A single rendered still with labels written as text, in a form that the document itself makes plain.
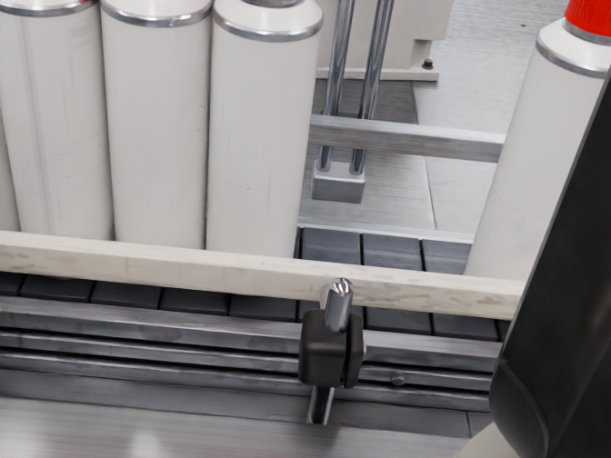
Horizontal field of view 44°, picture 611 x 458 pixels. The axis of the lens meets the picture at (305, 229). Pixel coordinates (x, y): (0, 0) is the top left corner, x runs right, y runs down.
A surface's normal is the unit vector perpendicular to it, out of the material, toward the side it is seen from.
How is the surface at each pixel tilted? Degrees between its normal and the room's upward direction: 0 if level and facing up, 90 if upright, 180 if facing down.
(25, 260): 90
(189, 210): 90
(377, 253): 0
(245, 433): 0
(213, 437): 0
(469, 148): 90
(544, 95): 90
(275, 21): 42
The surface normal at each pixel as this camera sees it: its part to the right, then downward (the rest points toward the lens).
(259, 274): -0.03, 0.62
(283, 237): 0.73, 0.48
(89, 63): 0.88, 0.36
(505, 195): -0.84, 0.26
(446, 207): 0.11, -0.78
